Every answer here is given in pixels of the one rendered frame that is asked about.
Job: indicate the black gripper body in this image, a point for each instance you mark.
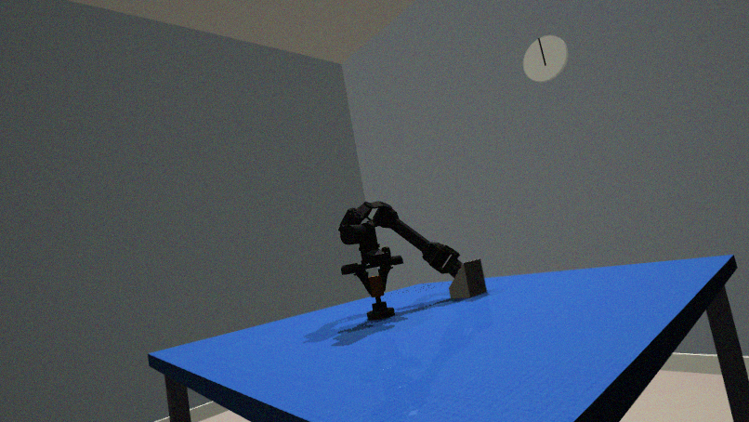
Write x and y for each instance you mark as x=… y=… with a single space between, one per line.
x=355 y=268

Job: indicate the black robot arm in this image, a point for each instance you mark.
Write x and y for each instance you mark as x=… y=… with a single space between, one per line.
x=351 y=232

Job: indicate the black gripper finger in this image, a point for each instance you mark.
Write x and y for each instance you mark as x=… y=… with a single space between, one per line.
x=384 y=275
x=365 y=280

